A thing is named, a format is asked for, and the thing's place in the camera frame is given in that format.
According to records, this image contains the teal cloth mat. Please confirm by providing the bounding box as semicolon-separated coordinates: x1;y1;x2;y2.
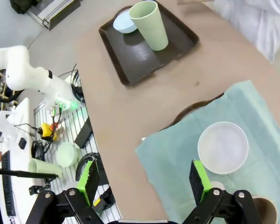
135;80;280;224

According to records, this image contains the black coiled cable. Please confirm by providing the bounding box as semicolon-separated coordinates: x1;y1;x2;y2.
59;63;85;104

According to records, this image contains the black thin rod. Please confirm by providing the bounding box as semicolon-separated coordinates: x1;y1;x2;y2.
0;167;59;181

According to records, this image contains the white wire grid rack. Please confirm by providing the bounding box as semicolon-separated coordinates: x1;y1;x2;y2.
34;100;122;224

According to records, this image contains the dark green bag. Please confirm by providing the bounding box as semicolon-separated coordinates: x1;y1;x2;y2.
9;0;41;14

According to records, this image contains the black keyboard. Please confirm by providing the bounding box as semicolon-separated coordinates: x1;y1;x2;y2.
1;150;17;217

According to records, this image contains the person in white hoodie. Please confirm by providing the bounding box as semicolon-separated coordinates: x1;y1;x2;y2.
213;0;280;63

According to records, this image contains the tall brown cup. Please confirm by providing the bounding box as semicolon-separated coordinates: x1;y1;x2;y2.
209;181;280;224

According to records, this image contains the grey metal box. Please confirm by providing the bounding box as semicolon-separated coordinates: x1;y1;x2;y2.
25;0;82;31

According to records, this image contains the tall light green cup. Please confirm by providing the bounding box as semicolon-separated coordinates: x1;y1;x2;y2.
129;0;170;51

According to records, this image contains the light blue bowl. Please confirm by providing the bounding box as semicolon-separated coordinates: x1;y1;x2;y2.
113;10;138;34

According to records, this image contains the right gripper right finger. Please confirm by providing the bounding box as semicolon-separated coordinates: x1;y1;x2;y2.
184;160;264;224

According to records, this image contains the black wedge bracket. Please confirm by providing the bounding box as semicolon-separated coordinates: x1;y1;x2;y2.
74;116;94;150

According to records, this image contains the pale green spare cup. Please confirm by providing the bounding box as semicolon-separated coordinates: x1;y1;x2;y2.
28;158;63;182

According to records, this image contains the person's right hand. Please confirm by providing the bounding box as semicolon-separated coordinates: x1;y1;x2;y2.
177;0;214;5

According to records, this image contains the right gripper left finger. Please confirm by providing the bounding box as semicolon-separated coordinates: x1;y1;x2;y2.
25;157;103;224

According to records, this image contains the grey-blue bowl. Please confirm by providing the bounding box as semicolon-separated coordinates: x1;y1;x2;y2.
197;121;249;175

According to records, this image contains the yellow emergency stop button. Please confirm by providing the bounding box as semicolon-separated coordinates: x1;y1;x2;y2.
38;123;59;142

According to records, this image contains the dark brown tray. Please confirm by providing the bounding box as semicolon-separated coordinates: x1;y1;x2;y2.
158;92;225;131
99;0;200;86

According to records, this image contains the pale green spare bowl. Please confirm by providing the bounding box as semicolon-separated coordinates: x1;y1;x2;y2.
55;141;79;168

